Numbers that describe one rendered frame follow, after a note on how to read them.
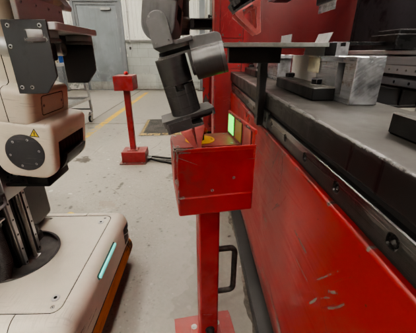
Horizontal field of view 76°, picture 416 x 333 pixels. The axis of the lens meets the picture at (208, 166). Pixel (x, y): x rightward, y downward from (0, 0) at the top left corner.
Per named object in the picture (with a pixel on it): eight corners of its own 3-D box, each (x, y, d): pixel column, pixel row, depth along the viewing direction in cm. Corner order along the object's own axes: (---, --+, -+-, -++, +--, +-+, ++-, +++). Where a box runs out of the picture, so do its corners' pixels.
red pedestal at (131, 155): (124, 157, 270) (113, 71, 238) (149, 156, 271) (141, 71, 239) (119, 164, 252) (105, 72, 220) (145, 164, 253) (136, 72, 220)
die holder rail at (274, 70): (252, 72, 152) (253, 54, 149) (263, 72, 153) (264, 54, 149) (276, 80, 106) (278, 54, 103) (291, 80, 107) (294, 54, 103)
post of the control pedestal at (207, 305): (198, 330, 89) (195, 187, 68) (213, 327, 90) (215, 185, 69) (201, 346, 84) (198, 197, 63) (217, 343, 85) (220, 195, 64)
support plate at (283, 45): (218, 47, 82) (218, 44, 81) (302, 47, 83) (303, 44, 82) (224, 46, 65) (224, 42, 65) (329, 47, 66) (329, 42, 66)
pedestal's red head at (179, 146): (172, 177, 74) (168, 112, 67) (228, 172, 77) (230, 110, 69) (179, 217, 56) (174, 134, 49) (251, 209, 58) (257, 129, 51)
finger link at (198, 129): (213, 158, 54) (201, 114, 50) (180, 169, 54) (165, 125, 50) (207, 147, 60) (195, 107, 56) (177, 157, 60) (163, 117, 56)
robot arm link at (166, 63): (156, 53, 51) (149, 56, 46) (191, 43, 50) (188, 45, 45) (168, 90, 54) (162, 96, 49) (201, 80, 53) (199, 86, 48)
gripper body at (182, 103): (216, 115, 51) (207, 76, 48) (166, 132, 50) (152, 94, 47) (209, 109, 57) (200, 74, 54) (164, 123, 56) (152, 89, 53)
